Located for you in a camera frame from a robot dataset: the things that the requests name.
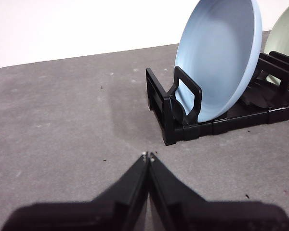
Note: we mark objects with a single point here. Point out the light blue round plate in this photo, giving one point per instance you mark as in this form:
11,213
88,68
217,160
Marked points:
219,60

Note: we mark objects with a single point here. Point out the pale green round plate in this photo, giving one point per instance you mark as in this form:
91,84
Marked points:
286,31

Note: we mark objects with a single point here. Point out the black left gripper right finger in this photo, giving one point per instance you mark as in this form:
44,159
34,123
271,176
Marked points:
183,211

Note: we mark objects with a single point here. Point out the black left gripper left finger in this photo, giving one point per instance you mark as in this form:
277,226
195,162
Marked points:
110,209

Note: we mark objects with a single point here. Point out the black plastic plate rack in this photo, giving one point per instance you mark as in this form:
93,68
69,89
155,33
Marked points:
231,125

